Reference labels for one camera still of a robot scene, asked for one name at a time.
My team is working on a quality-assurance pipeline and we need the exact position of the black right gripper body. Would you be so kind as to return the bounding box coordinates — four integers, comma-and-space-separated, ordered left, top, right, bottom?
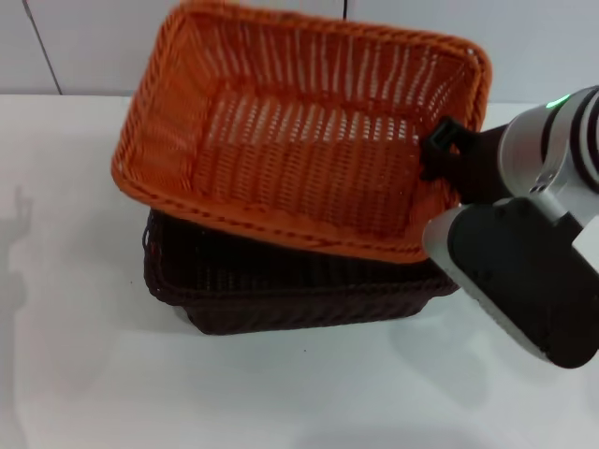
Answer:
447, 124, 510, 207

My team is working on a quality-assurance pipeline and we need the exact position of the orange woven basket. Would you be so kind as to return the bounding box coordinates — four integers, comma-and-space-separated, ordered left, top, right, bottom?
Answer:
110, 2, 493, 264

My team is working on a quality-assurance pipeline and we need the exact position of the dark brown woven basket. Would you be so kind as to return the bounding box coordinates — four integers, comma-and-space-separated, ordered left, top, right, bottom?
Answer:
139, 208, 462, 336

